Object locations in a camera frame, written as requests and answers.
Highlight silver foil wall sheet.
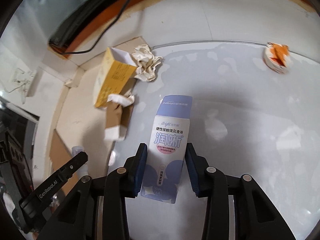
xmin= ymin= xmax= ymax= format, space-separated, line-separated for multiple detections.
xmin=1 ymin=0 xmax=86 ymax=57

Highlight orange white jelly cup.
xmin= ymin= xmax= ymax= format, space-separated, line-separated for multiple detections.
xmin=263 ymin=42 xmax=292 ymax=74

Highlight yellow carton box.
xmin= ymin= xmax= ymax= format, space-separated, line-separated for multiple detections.
xmin=93 ymin=47 xmax=137 ymax=108

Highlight purple white eye-drop box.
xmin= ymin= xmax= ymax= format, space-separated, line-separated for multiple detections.
xmin=141 ymin=95 xmax=193 ymax=204

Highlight crumpled white tissue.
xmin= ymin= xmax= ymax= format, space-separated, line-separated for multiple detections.
xmin=131 ymin=44 xmax=163 ymax=82

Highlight black cable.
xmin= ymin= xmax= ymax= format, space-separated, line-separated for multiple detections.
xmin=48 ymin=0 xmax=136 ymax=55

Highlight white plastic bottle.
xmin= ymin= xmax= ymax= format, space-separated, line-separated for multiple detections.
xmin=72 ymin=146 xmax=89 ymax=179

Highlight brown cardboard sheet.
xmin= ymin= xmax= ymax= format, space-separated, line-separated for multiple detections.
xmin=49 ymin=130 xmax=79 ymax=195

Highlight torn brown paper cup sleeve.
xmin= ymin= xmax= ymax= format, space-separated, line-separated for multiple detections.
xmin=104 ymin=94 xmax=135 ymax=141

